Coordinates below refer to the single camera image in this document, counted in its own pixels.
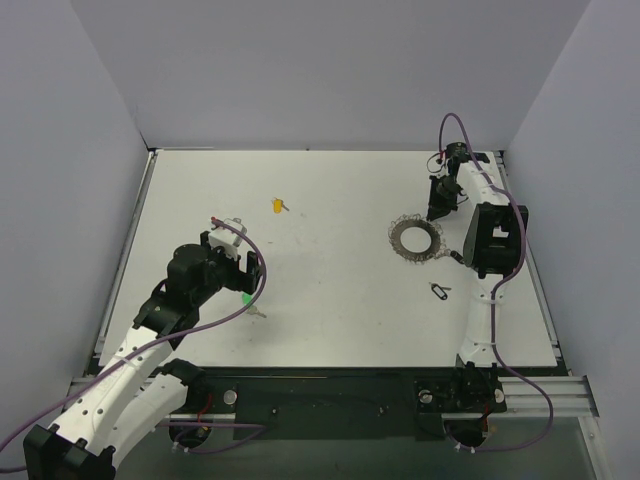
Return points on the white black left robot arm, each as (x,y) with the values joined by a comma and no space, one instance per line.
(141,383)

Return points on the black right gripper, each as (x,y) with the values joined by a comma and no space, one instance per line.
(443,190)

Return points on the key with yellow tag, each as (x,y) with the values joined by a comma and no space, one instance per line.
(279,206)

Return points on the metal key ring disc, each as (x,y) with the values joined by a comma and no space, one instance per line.
(435,250)

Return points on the silver key with black tag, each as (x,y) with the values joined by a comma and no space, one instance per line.
(453,254)

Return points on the aluminium front frame rail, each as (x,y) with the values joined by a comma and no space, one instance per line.
(545,395)

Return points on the key with green tag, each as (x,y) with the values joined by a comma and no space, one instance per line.
(251,308)

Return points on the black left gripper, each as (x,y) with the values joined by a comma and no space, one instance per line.
(245,273)

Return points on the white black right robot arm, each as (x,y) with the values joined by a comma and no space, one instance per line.
(492,248)

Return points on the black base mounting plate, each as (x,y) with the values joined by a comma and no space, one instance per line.
(349,425)

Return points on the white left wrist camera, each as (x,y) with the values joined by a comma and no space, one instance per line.
(227,234)

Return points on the black tag with white label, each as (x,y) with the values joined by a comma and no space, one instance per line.
(441,292)

